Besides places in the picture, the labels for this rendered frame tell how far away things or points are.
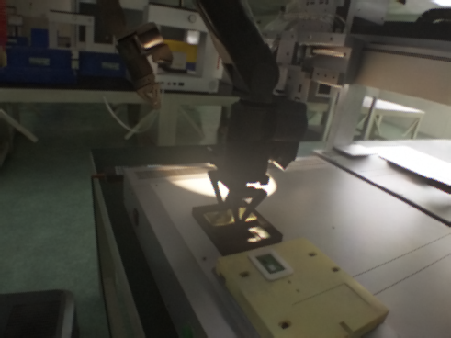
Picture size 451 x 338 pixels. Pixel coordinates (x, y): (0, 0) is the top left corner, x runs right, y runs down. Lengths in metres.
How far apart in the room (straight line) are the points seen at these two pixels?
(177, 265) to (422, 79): 0.52
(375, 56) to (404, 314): 0.47
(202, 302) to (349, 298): 0.18
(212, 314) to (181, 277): 0.07
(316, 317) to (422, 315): 0.19
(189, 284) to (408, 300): 0.32
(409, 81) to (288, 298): 0.44
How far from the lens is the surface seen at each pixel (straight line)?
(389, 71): 0.65
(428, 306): 0.54
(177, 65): 2.79
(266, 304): 0.36
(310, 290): 0.40
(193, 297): 0.41
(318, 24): 0.63
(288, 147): 0.52
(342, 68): 0.58
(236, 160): 0.47
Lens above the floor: 1.15
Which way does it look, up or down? 22 degrees down
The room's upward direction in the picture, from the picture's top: 9 degrees clockwise
